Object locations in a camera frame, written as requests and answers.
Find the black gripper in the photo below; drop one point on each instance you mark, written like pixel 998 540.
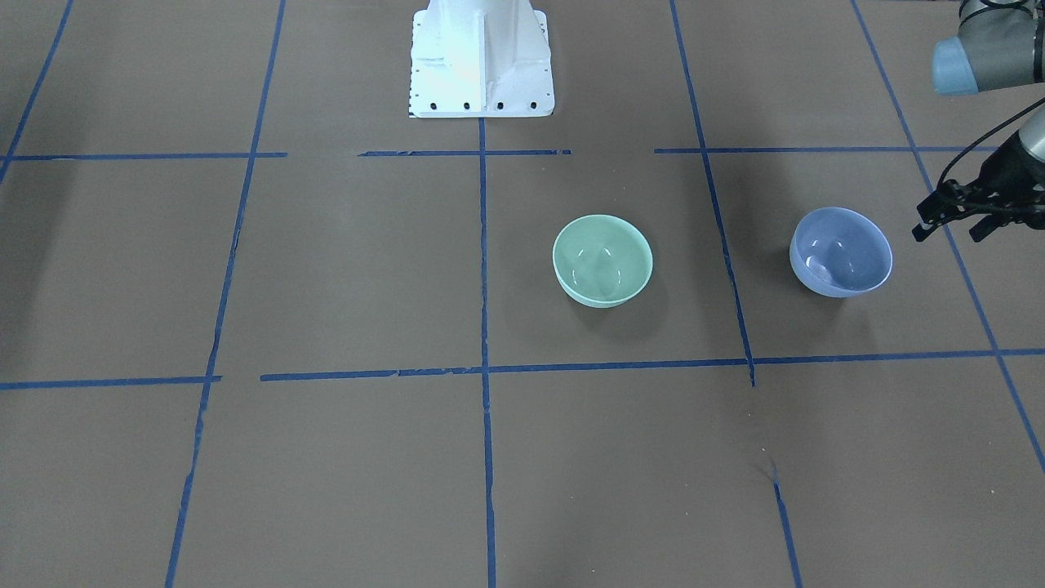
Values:
pixel 1015 169

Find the blue bowl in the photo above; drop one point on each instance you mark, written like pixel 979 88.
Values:
pixel 838 253

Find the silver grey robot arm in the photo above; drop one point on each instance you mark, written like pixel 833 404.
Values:
pixel 998 45

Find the green bowl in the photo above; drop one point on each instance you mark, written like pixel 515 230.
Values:
pixel 601 261

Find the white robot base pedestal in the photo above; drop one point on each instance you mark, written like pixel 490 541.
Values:
pixel 480 59

